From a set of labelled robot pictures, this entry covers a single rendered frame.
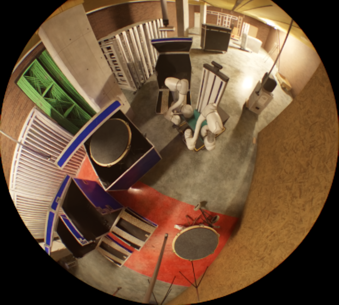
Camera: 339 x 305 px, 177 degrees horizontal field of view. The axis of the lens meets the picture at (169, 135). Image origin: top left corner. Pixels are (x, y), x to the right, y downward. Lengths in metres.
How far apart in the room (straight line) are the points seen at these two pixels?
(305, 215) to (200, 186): 2.07
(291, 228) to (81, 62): 3.66
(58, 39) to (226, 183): 3.84
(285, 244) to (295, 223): 0.30
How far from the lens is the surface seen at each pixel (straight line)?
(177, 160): 2.45
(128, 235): 2.89
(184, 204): 2.45
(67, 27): 1.98
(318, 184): 1.83
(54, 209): 1.55
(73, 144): 1.23
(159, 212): 2.53
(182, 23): 5.67
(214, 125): 1.06
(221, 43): 6.89
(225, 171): 2.63
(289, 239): 1.94
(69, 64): 1.89
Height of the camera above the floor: 2.40
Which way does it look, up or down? 65 degrees down
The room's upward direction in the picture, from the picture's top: 11 degrees counter-clockwise
